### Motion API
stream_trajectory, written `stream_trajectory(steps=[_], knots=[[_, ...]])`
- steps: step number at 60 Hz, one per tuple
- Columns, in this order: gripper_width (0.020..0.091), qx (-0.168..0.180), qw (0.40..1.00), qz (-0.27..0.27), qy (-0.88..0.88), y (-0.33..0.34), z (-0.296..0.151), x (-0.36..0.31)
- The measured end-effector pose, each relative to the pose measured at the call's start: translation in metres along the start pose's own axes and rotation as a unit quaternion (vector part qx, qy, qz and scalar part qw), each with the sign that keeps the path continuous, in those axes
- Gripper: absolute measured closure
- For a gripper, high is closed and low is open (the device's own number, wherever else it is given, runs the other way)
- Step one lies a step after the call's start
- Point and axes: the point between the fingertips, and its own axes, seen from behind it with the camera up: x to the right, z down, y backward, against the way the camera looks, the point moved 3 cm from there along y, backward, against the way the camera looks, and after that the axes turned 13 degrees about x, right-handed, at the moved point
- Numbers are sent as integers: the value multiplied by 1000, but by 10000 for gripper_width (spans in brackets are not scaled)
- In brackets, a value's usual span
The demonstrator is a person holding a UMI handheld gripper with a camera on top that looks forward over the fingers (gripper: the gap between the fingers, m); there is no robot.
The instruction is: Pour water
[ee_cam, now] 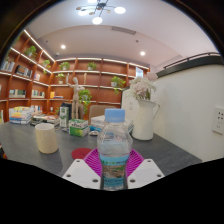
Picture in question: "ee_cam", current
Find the flat round red coaster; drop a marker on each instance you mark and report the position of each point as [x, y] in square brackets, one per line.
[80, 153]

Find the tan upholstered chair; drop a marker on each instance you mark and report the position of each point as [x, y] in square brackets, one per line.
[98, 111]

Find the cream cup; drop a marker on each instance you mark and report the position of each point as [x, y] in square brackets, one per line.
[46, 138]

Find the white jug vase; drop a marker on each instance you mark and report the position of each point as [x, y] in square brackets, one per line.
[143, 121]

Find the small snack packet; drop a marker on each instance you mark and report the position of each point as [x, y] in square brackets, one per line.
[93, 133]

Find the ceiling air vent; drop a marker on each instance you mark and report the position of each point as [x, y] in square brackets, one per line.
[123, 30]

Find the brown wooden shelf unit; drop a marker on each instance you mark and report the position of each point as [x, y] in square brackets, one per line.
[100, 80]

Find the black ceiling track rail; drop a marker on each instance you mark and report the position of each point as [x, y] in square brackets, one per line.
[190, 59]

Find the round recessed ceiling light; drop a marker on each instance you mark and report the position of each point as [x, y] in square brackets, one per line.
[142, 53]
[63, 46]

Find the dark magazine stack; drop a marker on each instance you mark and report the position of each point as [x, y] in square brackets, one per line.
[45, 119]

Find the ceiling chandelier with round lamps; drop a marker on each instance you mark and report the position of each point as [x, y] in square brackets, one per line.
[98, 9]

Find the dark chair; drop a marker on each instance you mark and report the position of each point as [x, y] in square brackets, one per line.
[66, 104]

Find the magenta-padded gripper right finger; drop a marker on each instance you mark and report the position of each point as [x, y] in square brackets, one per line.
[143, 173]

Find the pink and white flower bouquet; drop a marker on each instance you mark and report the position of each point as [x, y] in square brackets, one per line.
[141, 87]

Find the upright green and white carton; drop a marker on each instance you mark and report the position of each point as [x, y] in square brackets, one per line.
[64, 117]

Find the green and white box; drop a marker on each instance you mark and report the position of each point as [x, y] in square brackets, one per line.
[79, 128]

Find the wooden artist mannequin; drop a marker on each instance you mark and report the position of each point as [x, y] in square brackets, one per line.
[75, 93]

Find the clear blue-capped water bottle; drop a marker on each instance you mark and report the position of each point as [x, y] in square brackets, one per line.
[114, 150]

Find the colourful book stack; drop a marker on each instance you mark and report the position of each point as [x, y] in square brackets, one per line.
[20, 116]

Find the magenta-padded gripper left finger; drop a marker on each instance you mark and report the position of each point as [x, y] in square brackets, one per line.
[81, 173]

